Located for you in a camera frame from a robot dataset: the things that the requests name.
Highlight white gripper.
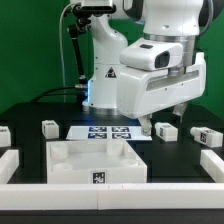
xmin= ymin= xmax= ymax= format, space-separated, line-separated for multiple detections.
xmin=116 ymin=52 xmax=206 ymax=136

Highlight white square tabletop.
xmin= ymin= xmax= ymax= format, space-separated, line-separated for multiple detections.
xmin=46 ymin=139 xmax=147 ymax=184

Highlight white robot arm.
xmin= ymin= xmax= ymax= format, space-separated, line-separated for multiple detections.
xmin=70 ymin=0 xmax=214 ymax=135

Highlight white right fence bar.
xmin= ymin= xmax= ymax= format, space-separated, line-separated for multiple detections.
xmin=200 ymin=150 xmax=224 ymax=183

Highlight white fence bar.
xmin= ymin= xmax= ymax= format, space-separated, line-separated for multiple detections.
xmin=200 ymin=150 xmax=224 ymax=183
xmin=0 ymin=183 xmax=224 ymax=210
xmin=0 ymin=150 xmax=19 ymax=184

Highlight white marker sheet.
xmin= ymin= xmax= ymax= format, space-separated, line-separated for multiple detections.
xmin=66 ymin=126 xmax=152 ymax=141

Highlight white front fence bar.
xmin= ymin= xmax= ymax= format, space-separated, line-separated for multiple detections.
xmin=0 ymin=183 xmax=224 ymax=210

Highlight white left fence bar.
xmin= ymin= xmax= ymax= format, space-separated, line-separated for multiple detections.
xmin=0 ymin=150 xmax=19 ymax=184

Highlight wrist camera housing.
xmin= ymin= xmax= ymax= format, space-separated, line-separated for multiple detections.
xmin=120 ymin=38 xmax=183 ymax=71

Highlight black cable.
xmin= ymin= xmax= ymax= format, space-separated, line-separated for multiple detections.
xmin=30 ymin=85 xmax=88 ymax=103

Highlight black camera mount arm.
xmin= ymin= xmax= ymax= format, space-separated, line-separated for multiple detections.
xmin=67 ymin=4 xmax=117 ymax=89

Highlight white cable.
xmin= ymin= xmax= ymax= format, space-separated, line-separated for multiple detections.
xmin=58 ymin=2 xmax=81 ymax=88

